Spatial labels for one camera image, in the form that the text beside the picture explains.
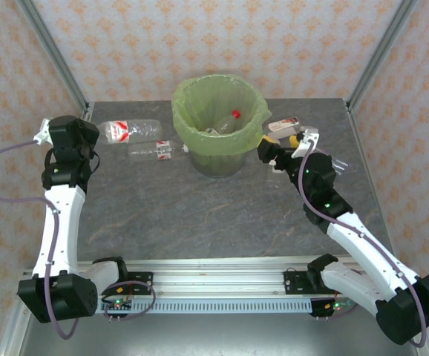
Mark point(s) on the large ribbed clear plastic bottle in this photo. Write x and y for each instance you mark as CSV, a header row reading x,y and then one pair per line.
x,y
133,130

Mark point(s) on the white label bottle green cap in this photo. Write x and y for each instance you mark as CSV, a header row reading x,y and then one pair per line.
x,y
281,126

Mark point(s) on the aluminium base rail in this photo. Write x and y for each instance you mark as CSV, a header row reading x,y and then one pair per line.
x,y
218,278

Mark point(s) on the clear bottle dark label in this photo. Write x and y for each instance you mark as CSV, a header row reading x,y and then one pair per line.
x,y
211,131

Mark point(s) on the clear bottle pink label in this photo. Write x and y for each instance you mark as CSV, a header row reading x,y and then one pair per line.
x,y
340,167

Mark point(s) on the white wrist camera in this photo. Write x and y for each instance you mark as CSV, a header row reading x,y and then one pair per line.
x,y
43,132
307,142

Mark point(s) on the aluminium table edge rail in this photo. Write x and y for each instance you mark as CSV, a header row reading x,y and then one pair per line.
x,y
10,333
371,174

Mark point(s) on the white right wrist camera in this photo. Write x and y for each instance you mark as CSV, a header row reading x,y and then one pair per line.
x,y
307,142

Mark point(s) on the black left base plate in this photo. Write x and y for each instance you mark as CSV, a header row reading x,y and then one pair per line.
x,y
140,282

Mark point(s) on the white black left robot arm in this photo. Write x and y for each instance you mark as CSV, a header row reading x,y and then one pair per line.
x,y
64,222

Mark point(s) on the small clear bottle white cap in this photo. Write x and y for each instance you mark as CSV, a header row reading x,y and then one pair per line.
x,y
151,150

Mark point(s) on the clear plastic waste bin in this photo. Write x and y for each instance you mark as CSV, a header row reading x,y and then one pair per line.
x,y
218,165

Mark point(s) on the aluminium frame post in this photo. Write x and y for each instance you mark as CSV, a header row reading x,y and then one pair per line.
x,y
52,48
383,48

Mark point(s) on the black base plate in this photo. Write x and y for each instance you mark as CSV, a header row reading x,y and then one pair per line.
x,y
140,282
296,282

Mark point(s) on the clear bottle red cap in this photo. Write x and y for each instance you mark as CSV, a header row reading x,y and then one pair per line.
x,y
227,124

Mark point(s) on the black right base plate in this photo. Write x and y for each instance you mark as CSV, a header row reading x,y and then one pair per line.
x,y
296,282

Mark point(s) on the green plastic bin liner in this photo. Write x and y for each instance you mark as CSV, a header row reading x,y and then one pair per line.
x,y
185,122

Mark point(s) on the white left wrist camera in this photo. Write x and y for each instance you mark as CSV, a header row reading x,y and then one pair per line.
x,y
43,132

